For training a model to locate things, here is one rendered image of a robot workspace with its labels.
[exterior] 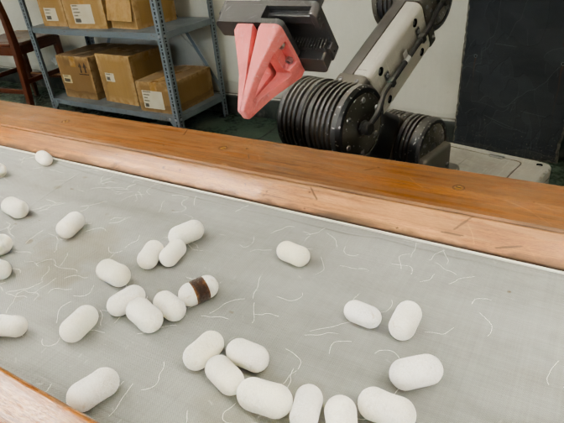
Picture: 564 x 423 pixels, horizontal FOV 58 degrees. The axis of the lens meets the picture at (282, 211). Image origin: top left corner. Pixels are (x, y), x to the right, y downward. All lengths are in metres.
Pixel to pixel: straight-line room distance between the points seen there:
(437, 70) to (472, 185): 1.96
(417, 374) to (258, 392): 0.10
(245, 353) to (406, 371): 0.11
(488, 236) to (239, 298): 0.23
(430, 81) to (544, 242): 2.06
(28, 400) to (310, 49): 0.36
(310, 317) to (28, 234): 0.35
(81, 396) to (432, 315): 0.26
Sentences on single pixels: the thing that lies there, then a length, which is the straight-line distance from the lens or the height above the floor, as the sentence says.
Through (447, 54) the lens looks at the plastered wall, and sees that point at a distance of 2.47.
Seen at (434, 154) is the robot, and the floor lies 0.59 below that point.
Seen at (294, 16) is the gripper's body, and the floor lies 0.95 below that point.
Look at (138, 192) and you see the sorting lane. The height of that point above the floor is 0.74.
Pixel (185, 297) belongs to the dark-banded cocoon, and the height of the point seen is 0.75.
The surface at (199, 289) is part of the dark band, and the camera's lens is 0.44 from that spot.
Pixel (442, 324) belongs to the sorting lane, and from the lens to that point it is 0.42.
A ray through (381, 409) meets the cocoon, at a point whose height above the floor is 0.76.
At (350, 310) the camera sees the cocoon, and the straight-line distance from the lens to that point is 0.40.
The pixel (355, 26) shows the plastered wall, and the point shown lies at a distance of 2.59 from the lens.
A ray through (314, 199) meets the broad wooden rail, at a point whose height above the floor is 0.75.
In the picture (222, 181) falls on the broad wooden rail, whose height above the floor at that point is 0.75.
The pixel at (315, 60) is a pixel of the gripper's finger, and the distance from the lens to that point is 0.49.
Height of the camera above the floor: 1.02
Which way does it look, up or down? 31 degrees down
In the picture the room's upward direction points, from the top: 6 degrees counter-clockwise
